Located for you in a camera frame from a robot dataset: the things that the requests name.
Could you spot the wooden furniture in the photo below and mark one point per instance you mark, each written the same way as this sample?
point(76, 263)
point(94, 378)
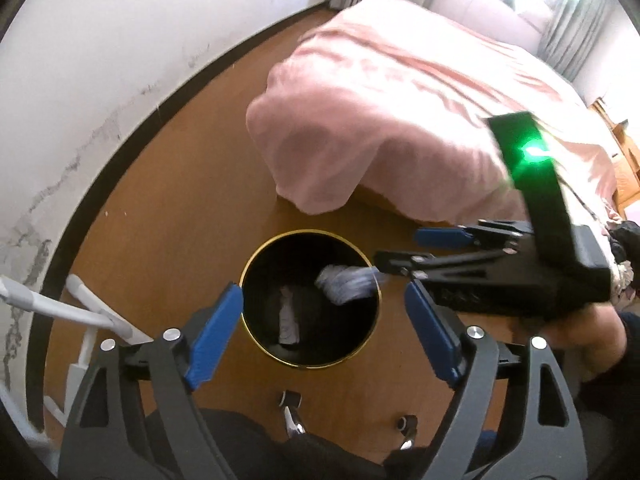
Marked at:
point(625, 158)

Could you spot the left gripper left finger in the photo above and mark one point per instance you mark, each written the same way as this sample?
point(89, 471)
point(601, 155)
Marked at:
point(208, 333)

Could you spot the white paper in bin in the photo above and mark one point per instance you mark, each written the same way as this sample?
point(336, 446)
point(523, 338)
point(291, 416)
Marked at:
point(288, 325)

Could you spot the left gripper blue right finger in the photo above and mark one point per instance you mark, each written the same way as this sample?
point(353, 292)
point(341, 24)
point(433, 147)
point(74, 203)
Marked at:
point(438, 331)

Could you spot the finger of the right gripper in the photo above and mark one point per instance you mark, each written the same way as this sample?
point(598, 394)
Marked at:
point(444, 238)
point(401, 263)

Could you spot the white-blue paper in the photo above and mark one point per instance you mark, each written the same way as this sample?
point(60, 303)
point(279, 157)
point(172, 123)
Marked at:
point(343, 284)

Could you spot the right hand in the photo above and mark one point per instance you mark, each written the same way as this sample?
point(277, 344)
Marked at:
point(596, 335)

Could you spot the pink bed blanket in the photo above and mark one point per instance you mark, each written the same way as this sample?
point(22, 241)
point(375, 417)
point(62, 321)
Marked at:
point(394, 98)

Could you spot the black gold-rimmed trash bin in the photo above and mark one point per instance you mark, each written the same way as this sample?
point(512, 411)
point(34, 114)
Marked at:
point(328, 334)

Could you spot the white desk with shelves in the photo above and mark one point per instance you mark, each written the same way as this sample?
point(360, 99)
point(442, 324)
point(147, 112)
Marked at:
point(61, 335)

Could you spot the office chair base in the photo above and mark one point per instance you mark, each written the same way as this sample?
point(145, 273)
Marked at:
point(362, 422)

